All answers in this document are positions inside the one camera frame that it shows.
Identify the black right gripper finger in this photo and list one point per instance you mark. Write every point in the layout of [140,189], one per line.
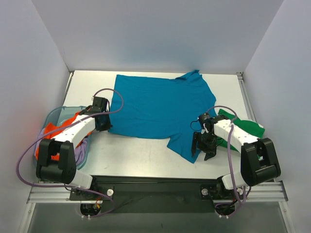
[195,138]
[209,155]

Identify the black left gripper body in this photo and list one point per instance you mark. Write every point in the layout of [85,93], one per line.
[102,122]

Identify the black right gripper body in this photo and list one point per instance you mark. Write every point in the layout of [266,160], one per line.
[205,146]

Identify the teal blue t shirt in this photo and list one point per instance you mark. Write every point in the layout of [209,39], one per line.
[155,108]

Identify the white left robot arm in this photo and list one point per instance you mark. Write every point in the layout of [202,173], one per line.
[63,144]

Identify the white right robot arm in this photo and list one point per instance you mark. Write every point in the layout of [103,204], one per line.
[252,160]

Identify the lavender t shirt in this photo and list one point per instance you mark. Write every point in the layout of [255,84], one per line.
[80,151]

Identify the clear blue plastic bin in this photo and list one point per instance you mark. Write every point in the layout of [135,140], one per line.
[62,116]

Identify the green folded t shirt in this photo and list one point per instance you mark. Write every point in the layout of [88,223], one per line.
[247,125]

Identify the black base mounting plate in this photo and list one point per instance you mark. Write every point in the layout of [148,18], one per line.
[138,195]

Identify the aluminium frame rail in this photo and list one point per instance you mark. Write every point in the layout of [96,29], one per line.
[121,156]

